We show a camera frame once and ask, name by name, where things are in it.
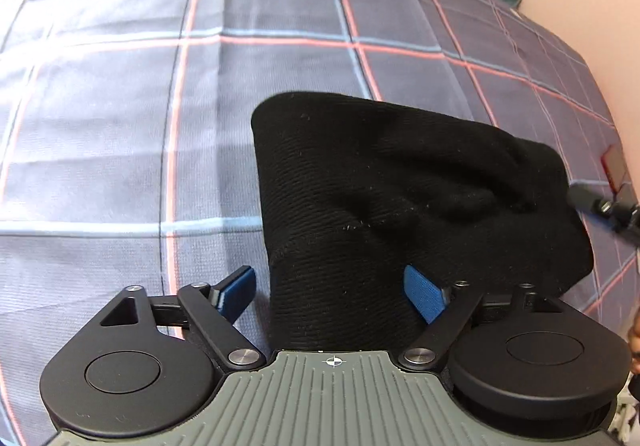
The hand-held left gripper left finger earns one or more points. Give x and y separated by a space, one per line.
237 295

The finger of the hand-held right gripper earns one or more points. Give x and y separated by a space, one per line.
597 205

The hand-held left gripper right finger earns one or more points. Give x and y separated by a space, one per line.
425 297

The black pants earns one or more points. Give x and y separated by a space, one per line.
400 206

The red-edged dark phone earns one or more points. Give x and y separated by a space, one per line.
616 166

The plaid bed sheet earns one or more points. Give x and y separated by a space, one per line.
150 101

